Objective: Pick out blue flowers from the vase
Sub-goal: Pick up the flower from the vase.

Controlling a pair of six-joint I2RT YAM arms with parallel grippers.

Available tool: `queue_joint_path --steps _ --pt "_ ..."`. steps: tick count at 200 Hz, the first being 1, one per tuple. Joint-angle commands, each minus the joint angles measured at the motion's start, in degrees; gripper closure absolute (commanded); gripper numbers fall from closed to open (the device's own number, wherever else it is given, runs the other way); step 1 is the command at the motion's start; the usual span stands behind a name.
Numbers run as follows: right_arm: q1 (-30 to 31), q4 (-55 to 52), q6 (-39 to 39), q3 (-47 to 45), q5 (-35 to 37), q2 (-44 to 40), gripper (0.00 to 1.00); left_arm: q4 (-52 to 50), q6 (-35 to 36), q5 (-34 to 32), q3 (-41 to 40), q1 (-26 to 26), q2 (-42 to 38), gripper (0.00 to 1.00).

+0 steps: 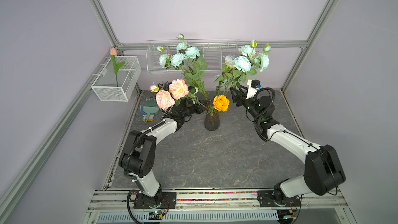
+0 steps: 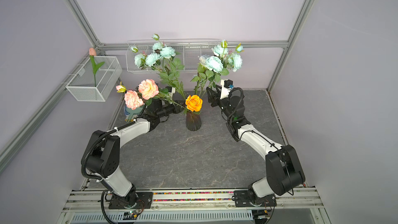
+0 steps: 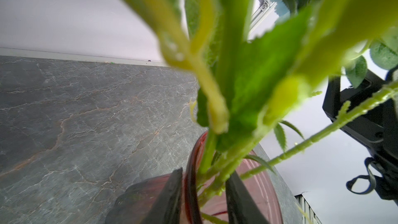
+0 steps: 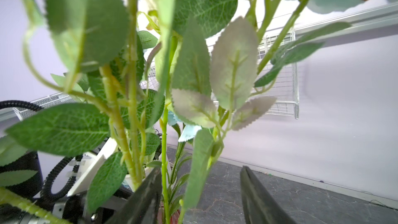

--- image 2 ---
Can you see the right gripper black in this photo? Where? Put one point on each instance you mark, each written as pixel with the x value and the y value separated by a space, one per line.
pixel 216 97

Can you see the dark ribbed glass vase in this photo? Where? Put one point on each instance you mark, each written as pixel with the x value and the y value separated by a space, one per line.
pixel 193 121

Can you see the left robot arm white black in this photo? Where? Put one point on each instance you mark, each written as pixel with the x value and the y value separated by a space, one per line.
pixel 102 155

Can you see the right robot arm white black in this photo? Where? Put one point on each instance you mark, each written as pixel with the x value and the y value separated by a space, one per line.
pixel 283 170

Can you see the orange rose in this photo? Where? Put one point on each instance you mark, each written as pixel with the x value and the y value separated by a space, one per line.
pixel 194 103

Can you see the teal rose branch remaining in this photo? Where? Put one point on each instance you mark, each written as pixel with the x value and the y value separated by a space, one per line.
pixel 163 60

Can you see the pink rose branch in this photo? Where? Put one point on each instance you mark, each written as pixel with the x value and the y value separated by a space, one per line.
pixel 147 92

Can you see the blue green hand fan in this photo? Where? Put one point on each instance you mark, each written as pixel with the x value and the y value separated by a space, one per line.
pixel 131 114

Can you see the pink tulip bud stem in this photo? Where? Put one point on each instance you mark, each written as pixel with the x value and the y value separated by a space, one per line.
pixel 95 66

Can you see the white mesh side basket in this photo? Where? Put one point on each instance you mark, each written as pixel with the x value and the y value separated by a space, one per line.
pixel 81 85

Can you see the white vent grille strip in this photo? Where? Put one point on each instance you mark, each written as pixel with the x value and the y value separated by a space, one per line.
pixel 182 216

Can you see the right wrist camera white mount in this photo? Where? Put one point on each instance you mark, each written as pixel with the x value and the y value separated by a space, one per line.
pixel 226 88

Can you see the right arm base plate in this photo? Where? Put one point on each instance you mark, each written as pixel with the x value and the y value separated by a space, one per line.
pixel 247 198

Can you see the aluminium front rail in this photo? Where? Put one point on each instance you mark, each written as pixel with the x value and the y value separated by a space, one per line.
pixel 199 199

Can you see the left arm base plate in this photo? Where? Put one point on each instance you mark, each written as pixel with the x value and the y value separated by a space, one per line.
pixel 137 200

